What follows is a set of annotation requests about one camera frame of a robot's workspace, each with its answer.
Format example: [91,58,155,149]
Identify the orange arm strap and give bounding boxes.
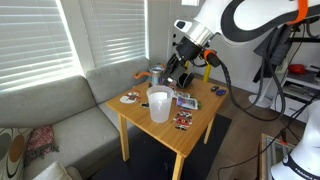
[285,0,310,26]

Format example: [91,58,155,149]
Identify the light wooden side table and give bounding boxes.
[105,71,231,180]

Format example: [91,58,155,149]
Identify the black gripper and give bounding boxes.
[160,53,188,88]

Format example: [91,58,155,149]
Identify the red object on shelf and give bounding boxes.
[287,63,308,75]

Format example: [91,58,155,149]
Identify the white squishy drink pouch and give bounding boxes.
[172,91,192,100]

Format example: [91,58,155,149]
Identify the white window blind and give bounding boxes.
[0,0,84,93]
[78,0,149,69]

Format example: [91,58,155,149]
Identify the small red clamp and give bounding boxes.
[279,129,288,146]

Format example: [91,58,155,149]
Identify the black robot cable hose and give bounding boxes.
[214,26,291,123]

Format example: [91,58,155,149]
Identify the red patterned cloth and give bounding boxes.
[24,125,60,167]

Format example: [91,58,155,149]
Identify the nutcracker sticker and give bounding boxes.
[172,108,194,132]

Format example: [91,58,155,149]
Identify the orange cable connector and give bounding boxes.
[202,48,222,68]

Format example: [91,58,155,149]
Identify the white shelf unit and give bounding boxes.
[269,63,320,124]

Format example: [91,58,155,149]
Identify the purple squishy drink pouch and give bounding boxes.
[175,96,204,111]

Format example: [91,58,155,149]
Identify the wooden framed glass table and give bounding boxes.
[259,132,296,180]

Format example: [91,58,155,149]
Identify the grey sofa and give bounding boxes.
[0,56,154,180]

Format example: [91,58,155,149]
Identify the translucent plastic cup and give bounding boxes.
[146,84,175,124]

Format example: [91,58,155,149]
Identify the dark blue rug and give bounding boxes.
[91,113,233,180]

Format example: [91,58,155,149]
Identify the white round stand base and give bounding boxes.
[248,94,278,109]

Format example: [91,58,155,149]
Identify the metallic tumbler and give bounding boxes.
[148,64,165,87]

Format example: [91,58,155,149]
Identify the circle patterned pillow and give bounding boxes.
[0,127,34,180]

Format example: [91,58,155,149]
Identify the black hanging jacket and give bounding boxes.
[252,24,296,84]

